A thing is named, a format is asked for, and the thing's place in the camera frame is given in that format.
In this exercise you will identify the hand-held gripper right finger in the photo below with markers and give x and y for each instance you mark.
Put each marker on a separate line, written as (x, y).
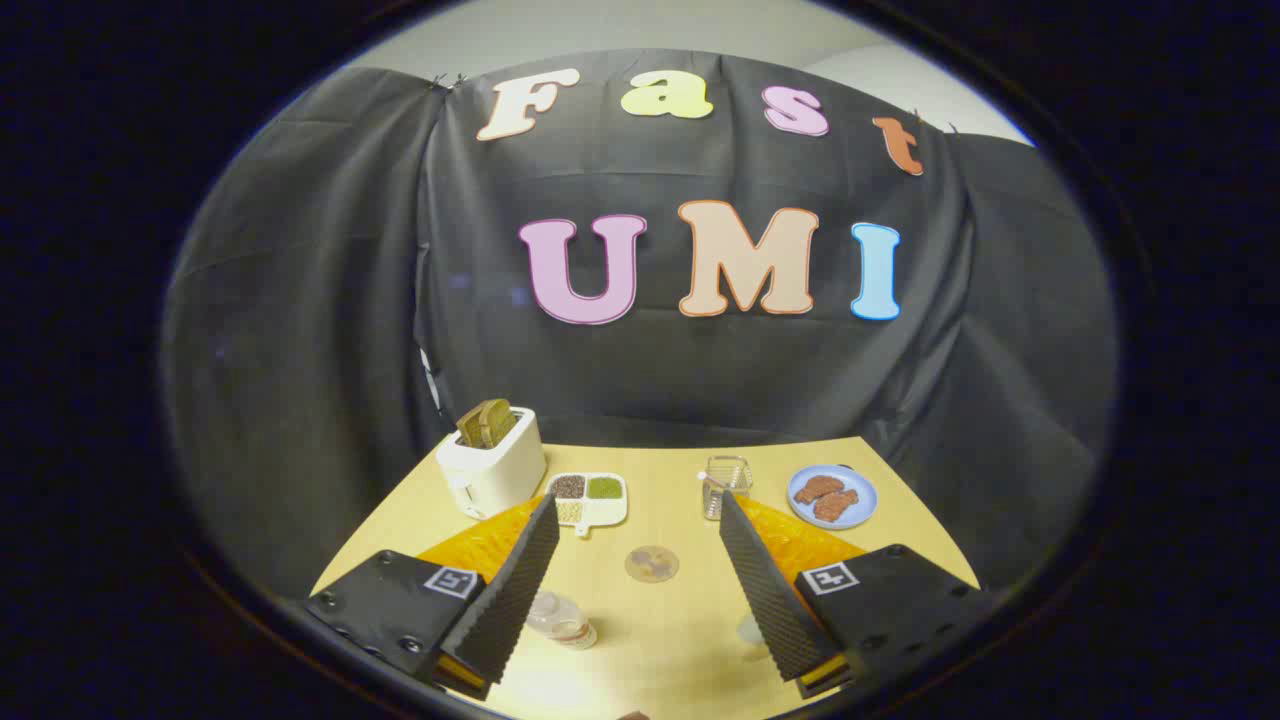
(765, 590)

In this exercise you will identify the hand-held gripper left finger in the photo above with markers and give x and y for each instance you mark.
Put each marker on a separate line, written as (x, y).
(515, 590)

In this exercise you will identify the clear plastic juice bottle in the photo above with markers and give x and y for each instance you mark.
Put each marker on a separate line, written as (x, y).
(560, 618)

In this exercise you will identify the round brown coaster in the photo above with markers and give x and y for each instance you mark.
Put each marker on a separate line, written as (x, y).
(652, 563)

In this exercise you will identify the yellow soybean pile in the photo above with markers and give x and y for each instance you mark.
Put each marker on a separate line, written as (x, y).
(568, 511)

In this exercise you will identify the clear glass jar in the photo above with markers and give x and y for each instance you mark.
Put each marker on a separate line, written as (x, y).
(727, 488)

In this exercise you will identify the brown meat piece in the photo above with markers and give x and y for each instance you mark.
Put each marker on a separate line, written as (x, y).
(836, 506)
(818, 488)

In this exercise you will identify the dark red bean pile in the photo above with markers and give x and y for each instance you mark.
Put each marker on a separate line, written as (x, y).
(568, 487)

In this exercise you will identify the white toaster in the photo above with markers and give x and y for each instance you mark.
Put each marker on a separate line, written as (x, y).
(495, 475)

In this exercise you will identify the white divided tray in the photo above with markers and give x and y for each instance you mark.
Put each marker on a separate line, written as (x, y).
(590, 500)

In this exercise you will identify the white rice pile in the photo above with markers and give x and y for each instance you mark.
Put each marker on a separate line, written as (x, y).
(605, 511)

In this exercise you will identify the wooden table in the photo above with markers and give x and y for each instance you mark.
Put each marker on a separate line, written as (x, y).
(655, 640)

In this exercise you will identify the green mung bean pile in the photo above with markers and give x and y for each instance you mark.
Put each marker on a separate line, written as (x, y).
(604, 487)

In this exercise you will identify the light blue plate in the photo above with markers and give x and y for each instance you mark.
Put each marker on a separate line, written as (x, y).
(860, 480)

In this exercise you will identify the brown toast slice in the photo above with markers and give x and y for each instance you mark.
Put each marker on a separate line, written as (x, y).
(502, 418)
(473, 428)

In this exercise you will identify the black backdrop cloth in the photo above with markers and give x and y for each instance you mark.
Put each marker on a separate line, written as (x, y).
(330, 300)

